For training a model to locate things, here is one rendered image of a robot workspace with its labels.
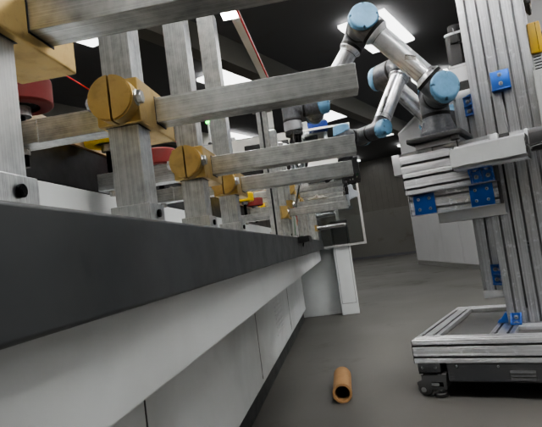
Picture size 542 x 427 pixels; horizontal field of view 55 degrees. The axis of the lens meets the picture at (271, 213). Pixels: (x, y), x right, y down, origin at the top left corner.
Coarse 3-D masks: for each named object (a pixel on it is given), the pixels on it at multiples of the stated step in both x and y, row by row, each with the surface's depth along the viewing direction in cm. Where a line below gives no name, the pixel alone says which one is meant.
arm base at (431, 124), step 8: (432, 112) 215; (440, 112) 214; (448, 112) 216; (424, 120) 218; (432, 120) 215; (440, 120) 213; (448, 120) 214; (424, 128) 219; (432, 128) 214; (440, 128) 212; (448, 128) 212; (456, 128) 215
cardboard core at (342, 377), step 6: (336, 372) 237; (342, 372) 233; (348, 372) 238; (336, 378) 226; (342, 378) 223; (348, 378) 227; (336, 384) 216; (342, 384) 214; (348, 384) 217; (336, 390) 226; (342, 390) 230; (348, 390) 225; (336, 396) 216; (342, 396) 220; (348, 396) 216; (342, 402) 214
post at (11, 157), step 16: (0, 48) 34; (0, 64) 34; (0, 80) 33; (16, 80) 35; (0, 96) 33; (16, 96) 35; (0, 112) 33; (16, 112) 35; (0, 128) 33; (16, 128) 34; (0, 144) 32; (16, 144) 34; (0, 160) 32; (16, 160) 34
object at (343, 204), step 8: (296, 208) 209; (304, 208) 208; (312, 208) 208; (320, 208) 208; (328, 208) 207; (336, 208) 207; (248, 216) 211; (256, 216) 211; (264, 216) 210; (248, 224) 212
